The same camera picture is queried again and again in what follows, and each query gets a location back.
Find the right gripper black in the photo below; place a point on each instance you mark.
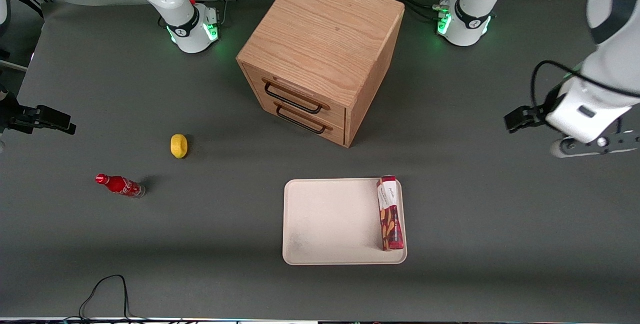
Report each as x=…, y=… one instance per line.
x=15, y=116

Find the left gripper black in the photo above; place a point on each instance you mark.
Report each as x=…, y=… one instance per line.
x=536, y=113

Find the red cookie box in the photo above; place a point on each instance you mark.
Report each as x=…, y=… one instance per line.
x=390, y=214

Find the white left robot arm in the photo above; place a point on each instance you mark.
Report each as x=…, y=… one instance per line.
x=607, y=74

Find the white plastic tray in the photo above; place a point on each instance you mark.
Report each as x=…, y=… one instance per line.
x=330, y=221

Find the red cola bottle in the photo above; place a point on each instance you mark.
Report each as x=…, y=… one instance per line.
x=119, y=184

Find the yellow banana toy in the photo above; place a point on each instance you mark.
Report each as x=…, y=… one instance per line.
x=179, y=146

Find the wooden drawer cabinet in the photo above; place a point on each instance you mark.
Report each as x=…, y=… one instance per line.
x=320, y=29

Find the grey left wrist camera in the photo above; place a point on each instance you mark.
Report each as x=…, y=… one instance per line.
x=600, y=145

